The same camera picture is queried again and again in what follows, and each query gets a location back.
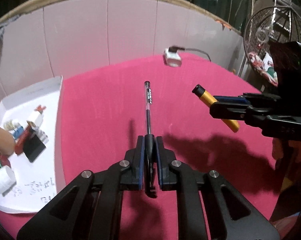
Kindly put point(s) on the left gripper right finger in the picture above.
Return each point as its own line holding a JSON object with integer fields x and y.
{"x": 209, "y": 207}

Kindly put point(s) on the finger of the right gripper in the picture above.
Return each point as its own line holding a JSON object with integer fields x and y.
{"x": 232, "y": 111}
{"x": 232, "y": 99}

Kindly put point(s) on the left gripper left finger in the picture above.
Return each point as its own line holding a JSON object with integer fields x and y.
{"x": 89, "y": 207}

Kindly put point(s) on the black gel pen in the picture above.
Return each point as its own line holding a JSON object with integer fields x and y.
{"x": 149, "y": 140}

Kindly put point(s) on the black small case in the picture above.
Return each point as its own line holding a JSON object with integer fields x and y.
{"x": 32, "y": 148}

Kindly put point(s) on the white tape roll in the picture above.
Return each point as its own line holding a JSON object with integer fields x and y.
{"x": 7, "y": 178}

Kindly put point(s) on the red box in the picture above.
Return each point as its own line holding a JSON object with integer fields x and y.
{"x": 22, "y": 139}

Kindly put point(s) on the brown tape roll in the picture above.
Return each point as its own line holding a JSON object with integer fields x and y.
{"x": 7, "y": 142}

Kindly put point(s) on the right hand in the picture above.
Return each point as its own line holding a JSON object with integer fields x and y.
{"x": 284, "y": 151}

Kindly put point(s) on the red patterned cushion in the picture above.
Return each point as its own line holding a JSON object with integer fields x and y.
{"x": 265, "y": 67}

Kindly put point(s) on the white shallow tray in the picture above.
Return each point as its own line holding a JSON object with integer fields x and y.
{"x": 31, "y": 168}

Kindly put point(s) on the white power strip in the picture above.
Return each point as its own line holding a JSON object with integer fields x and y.
{"x": 171, "y": 59}

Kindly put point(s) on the orange cloth on ledge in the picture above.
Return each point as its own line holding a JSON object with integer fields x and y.
{"x": 224, "y": 24}

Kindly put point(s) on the wicker hanging chair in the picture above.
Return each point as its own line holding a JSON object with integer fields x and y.
{"x": 278, "y": 24}

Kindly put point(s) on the pink table cloth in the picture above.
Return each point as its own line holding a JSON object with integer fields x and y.
{"x": 103, "y": 113}

